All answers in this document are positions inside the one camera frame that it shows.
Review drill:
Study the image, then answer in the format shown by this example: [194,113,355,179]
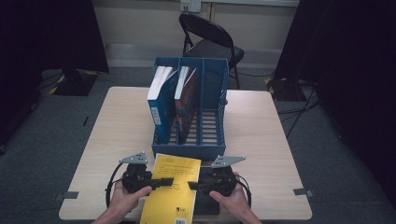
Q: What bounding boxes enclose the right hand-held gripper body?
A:
[200,154,247,197]

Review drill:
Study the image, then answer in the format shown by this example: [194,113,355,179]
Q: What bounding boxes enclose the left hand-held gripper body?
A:
[119,151,153,194]

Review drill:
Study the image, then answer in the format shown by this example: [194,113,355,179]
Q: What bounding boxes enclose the yellow book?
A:
[139,153,203,224]

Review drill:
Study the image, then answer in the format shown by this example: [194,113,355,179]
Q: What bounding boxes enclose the blue book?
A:
[147,65,179,145]

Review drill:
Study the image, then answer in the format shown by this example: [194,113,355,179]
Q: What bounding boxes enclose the red book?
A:
[174,65,198,145]

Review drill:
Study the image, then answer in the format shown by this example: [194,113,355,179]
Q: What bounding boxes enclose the blue plastic file rack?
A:
[151,56,231,161]

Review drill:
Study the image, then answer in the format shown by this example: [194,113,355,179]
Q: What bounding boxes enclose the person's left hand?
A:
[106,180,153,218]

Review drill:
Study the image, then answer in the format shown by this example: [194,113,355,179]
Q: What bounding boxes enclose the person's right hand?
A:
[208,172,250,218]

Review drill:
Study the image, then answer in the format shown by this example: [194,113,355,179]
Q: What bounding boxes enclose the grey tape piece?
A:
[54,190,79,202]
[292,188,315,199]

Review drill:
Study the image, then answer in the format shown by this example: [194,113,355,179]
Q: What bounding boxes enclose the black stand base yellow tape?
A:
[48,68,101,97]
[264,77,312,102]

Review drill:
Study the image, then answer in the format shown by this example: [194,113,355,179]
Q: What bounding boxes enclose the black folding chair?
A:
[178,12,246,90]

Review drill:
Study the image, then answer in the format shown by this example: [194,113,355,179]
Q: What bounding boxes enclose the black curtain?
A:
[0,0,110,144]
[274,0,396,209]

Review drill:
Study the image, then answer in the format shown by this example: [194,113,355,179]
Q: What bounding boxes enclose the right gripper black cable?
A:
[236,175,252,206]

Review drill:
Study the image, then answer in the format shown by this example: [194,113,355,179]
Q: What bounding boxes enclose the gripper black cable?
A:
[105,162,125,208]
[236,175,252,206]

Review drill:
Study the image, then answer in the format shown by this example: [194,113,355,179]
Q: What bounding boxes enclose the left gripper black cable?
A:
[105,162,125,208]

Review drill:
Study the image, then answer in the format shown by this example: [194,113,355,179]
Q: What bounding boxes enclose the black floor cables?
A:
[276,80,321,139]

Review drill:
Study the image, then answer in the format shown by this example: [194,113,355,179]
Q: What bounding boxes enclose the white wall socket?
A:
[180,0,203,13]

